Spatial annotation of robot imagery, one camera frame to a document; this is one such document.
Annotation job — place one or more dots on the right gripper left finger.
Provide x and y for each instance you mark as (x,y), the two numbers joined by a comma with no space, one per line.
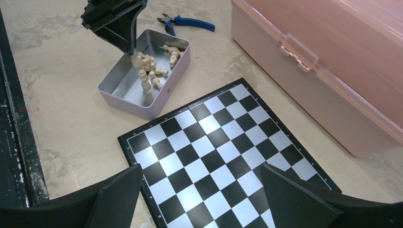
(107,204)

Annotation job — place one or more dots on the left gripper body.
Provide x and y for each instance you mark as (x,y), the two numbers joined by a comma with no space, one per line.
(99,13)

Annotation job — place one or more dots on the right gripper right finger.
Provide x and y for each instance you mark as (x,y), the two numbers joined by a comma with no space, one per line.
(296,203)

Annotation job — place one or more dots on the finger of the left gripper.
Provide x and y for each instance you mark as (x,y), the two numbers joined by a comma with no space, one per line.
(118,28)

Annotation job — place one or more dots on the light wooden chess pieces pile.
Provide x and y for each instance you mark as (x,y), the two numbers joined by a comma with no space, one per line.
(149,72)

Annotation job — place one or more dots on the black white chess board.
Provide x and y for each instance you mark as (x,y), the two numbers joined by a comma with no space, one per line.
(202,162)

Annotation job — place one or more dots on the silver pink metal tin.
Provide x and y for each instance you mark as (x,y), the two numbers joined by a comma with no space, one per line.
(121,87)

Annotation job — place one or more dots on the pink plastic storage box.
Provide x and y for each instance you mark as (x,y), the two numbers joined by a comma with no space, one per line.
(340,60)

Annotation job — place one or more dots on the blue handled cutting pliers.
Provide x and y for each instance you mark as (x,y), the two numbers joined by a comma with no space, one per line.
(169,22)

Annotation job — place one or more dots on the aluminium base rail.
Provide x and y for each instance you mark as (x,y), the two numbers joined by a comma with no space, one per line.
(22,182)

